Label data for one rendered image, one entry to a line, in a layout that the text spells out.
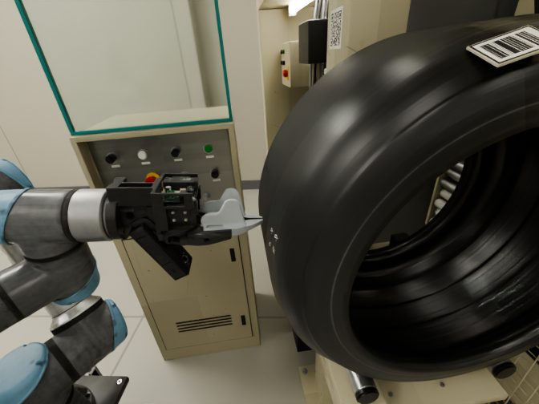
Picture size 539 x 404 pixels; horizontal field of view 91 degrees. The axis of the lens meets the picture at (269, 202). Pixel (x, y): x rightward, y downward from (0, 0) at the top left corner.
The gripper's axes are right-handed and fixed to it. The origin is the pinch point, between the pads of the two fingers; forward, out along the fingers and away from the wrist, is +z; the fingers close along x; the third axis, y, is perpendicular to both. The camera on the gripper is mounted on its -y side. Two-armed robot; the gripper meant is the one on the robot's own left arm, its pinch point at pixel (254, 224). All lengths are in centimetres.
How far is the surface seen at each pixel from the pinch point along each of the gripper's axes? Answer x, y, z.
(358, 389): -10.8, -29.9, 19.6
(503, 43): -10.4, 25.6, 20.9
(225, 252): 60, -54, -6
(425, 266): 13, -23, 47
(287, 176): -4.1, 9.8, 3.7
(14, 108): 319, -43, -248
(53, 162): 316, -106, -224
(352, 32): 25.0, 28.9, 20.8
